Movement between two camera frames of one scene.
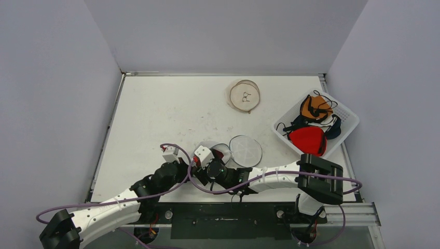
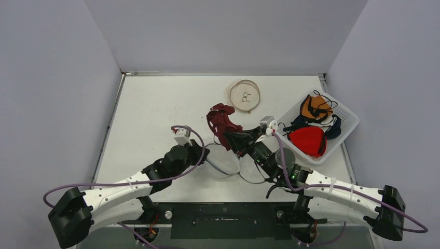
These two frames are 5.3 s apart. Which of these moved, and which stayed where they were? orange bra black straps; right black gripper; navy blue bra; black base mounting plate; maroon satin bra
Moved: maroon satin bra; right black gripper
Stayed: orange bra black straps; black base mounting plate; navy blue bra
